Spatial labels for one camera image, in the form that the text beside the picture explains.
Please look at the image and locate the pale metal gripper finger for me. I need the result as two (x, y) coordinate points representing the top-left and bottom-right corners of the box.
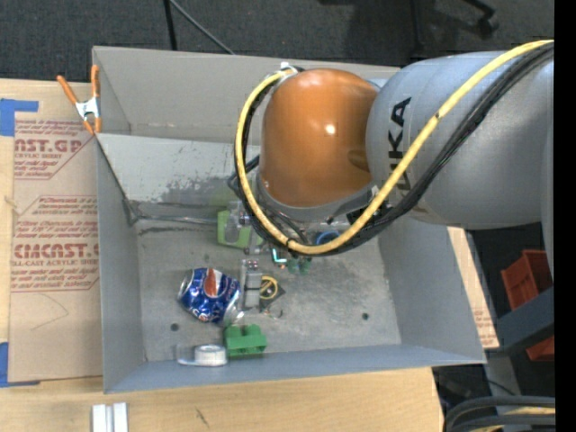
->
(241, 258), (264, 311)
(225, 201), (254, 244)

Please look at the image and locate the blue crushed drink can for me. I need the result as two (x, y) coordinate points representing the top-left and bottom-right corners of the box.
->
(175, 266), (245, 326)

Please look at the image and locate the green toy brick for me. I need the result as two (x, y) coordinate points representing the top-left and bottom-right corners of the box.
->
(223, 323), (269, 359)

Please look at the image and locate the grey metal bin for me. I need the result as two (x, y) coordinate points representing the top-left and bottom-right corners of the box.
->
(91, 46), (488, 394)

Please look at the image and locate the white tape roll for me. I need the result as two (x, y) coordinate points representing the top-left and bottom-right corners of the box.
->
(175, 343), (229, 368)

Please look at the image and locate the brown cardboard board, red print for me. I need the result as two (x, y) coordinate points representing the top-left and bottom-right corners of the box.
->
(0, 77), (501, 387)

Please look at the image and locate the black piece with yellow ring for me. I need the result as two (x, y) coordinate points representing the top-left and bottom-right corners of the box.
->
(258, 274), (287, 320)

